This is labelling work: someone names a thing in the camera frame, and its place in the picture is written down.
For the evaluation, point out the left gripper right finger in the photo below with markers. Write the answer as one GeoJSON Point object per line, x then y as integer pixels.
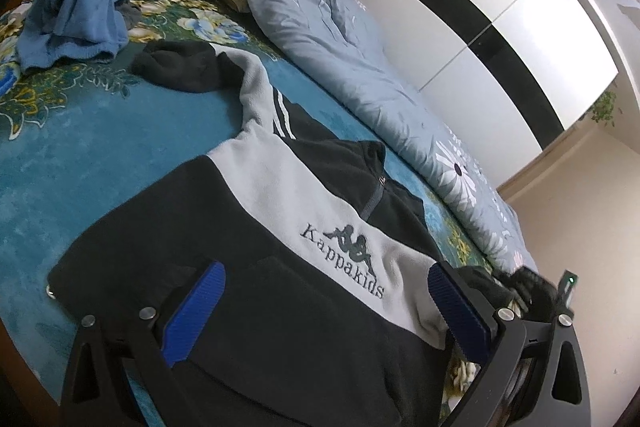
{"type": "Point", "coordinates": [531, 373]}

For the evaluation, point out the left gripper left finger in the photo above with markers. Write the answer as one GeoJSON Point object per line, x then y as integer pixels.
{"type": "Point", "coordinates": [97, 391]}

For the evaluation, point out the black grey fleece hoodie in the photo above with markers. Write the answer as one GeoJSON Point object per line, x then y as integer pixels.
{"type": "Point", "coordinates": [326, 317]}

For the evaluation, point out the green hanging plant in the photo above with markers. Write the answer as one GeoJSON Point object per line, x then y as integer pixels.
{"type": "Point", "coordinates": [602, 110]}

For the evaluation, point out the teal floral bed blanket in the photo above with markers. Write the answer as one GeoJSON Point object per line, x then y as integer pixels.
{"type": "Point", "coordinates": [79, 139]}

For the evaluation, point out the white black sliding wardrobe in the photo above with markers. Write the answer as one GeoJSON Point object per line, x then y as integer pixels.
{"type": "Point", "coordinates": [508, 76]}

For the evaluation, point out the blue crumpled garment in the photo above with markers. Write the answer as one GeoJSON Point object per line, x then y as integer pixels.
{"type": "Point", "coordinates": [81, 30]}

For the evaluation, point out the light blue floral quilt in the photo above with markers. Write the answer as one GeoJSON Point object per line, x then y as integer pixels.
{"type": "Point", "coordinates": [338, 45]}

